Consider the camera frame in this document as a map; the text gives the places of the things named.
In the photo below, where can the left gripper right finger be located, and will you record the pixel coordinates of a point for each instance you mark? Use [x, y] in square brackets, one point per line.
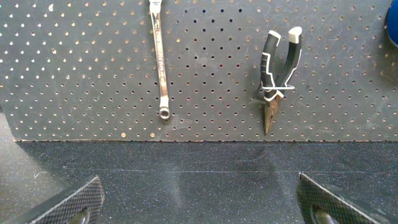
[323, 199]

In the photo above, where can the roll of blue tape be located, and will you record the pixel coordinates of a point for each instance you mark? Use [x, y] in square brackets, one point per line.
[393, 21]

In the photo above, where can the black and white pliers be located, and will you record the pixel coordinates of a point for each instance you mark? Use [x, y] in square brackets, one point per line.
[267, 62]

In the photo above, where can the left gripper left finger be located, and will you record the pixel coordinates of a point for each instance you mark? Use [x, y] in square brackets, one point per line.
[77, 202]

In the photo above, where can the wrench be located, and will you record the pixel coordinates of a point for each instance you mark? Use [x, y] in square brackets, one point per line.
[160, 62]

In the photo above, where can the black pegboard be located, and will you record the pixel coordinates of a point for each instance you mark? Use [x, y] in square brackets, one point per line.
[62, 77]

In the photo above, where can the metal hook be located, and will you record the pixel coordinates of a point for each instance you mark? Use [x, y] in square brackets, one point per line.
[287, 87]

